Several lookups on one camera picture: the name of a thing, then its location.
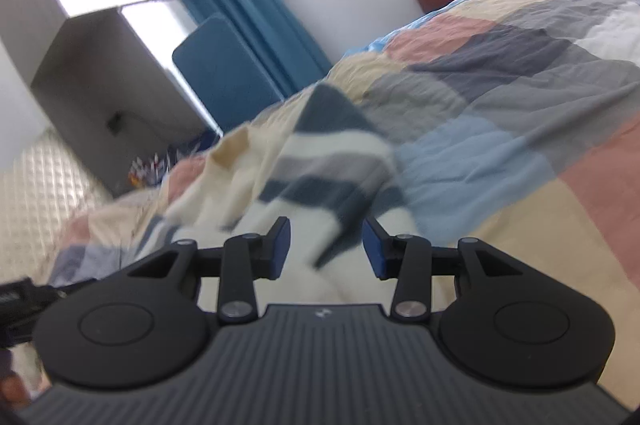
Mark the group of small bottles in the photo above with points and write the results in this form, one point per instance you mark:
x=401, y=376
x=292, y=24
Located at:
x=150, y=169

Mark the grey wardrobe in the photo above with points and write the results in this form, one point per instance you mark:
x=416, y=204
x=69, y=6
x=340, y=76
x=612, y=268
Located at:
x=100, y=5

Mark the blue curtain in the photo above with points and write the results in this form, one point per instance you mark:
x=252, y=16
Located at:
x=260, y=20

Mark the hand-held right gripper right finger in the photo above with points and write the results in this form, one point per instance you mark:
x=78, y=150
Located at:
x=372, y=251

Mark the black wall socket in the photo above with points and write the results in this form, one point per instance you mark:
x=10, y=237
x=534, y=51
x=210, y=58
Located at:
x=116, y=124

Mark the blue padded chair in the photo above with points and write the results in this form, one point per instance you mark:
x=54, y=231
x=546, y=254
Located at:
x=225, y=70

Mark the striped white fleece blanket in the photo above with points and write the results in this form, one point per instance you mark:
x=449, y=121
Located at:
x=320, y=155

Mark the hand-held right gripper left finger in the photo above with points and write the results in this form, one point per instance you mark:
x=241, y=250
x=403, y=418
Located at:
x=280, y=251

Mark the patchwork bed sheet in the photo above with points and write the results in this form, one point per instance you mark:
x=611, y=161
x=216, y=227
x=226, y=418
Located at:
x=525, y=105

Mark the quilted headboard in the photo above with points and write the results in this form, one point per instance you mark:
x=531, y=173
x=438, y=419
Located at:
x=45, y=195

